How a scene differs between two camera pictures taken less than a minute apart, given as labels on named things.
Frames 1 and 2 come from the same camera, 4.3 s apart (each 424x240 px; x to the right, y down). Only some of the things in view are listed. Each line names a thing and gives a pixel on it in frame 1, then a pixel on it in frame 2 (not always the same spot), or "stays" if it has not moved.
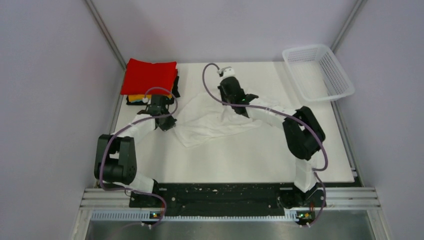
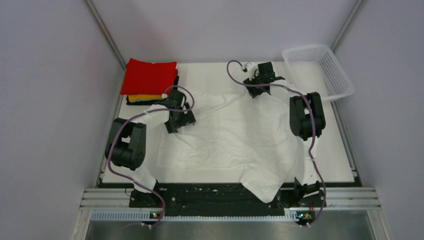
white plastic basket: (317, 73) stays
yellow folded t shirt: (133, 98) stays
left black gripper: (170, 124) → (187, 118)
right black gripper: (222, 92) → (253, 92)
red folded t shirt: (140, 75) stays
